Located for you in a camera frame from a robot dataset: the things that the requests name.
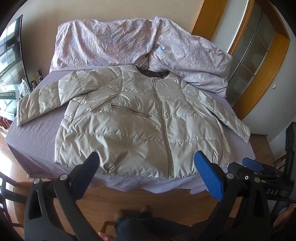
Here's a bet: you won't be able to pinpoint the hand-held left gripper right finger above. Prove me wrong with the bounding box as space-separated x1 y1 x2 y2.
194 151 271 241

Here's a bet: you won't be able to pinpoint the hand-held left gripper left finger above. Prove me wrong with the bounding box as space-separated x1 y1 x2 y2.
23 151 100 241

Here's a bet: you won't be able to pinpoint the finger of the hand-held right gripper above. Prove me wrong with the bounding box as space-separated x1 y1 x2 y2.
242 157 284 173
227 162 265 182

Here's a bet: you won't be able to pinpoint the beige puffer jacket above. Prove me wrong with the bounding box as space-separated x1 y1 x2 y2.
17 65 251 179

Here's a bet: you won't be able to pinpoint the person's right hand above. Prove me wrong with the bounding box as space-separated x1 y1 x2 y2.
276 204 296 233

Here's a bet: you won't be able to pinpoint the light wooden chair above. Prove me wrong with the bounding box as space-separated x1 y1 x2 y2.
269 148 287 172

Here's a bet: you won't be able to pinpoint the bed with purple sheet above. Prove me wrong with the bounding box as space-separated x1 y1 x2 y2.
6 70 255 194

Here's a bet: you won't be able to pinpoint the person's legs in dark trousers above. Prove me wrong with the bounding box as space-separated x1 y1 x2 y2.
115 205 193 241

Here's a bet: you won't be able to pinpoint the dark wooden chair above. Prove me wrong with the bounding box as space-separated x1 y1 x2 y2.
0 173 26 241

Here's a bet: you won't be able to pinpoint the frosted glass door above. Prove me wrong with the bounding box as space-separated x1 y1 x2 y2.
228 5 275 107

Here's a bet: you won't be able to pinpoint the glass window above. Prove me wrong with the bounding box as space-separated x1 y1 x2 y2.
0 14 31 116

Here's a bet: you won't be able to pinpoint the floral duvet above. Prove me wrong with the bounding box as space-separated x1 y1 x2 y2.
49 16 233 98

